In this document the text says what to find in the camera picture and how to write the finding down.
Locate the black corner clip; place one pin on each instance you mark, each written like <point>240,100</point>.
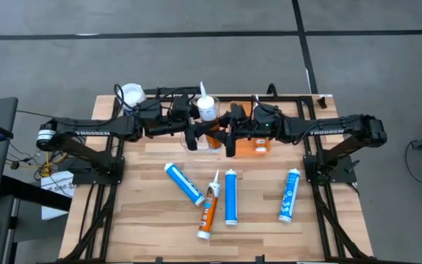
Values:
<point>321,102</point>

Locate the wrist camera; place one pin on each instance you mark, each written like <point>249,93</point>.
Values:
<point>238,114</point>
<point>181,107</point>

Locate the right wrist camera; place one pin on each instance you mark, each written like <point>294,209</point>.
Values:
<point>238,114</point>

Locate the Lysol wipes canister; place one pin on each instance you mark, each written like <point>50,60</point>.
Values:
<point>133,96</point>

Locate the black table frame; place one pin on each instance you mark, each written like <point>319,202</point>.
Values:
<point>293,98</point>

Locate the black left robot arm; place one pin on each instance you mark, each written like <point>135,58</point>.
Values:
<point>93,130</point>

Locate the white paper sheet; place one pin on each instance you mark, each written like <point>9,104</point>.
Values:
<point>54,205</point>

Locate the dark side desk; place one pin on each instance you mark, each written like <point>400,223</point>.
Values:
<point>31,192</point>

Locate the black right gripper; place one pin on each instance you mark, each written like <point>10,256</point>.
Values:
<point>246,131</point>

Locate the translucent orange plastic bin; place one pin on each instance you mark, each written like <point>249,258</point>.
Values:
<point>247,148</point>

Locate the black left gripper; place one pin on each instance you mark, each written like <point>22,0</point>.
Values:
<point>181,128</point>

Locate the blue silicone tube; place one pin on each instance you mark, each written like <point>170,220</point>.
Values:
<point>185,184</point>
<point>289,196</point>
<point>231,198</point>

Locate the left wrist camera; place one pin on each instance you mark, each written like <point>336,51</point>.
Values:
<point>181,107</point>

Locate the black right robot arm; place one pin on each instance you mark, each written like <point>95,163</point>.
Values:
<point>335,128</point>

